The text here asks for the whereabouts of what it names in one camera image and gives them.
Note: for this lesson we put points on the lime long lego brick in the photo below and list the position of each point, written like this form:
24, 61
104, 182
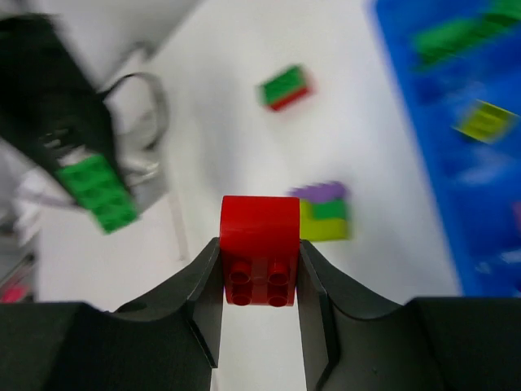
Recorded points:
320, 230

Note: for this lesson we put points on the green long lego plate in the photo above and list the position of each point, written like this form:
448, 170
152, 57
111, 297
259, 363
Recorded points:
96, 188

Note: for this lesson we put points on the red curved lego brick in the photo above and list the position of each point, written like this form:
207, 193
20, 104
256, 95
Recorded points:
260, 245

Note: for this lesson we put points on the green four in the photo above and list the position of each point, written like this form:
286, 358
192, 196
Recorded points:
438, 43

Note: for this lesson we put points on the purple scalloped lego piece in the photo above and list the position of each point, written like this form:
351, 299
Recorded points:
320, 192

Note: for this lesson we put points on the small green red lego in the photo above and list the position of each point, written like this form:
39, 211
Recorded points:
288, 86

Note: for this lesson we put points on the blue divided sorting bin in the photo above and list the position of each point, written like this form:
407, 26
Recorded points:
476, 185

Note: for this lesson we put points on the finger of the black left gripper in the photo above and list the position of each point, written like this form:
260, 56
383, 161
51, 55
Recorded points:
45, 96

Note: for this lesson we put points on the green lego brick in cluster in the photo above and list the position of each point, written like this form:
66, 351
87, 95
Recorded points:
334, 209

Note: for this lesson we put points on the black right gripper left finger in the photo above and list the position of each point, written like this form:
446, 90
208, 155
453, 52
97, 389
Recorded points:
166, 339

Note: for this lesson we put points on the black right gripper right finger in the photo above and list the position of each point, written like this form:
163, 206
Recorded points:
355, 339

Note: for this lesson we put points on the lime curved lego brick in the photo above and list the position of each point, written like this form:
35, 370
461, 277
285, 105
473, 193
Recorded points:
486, 122

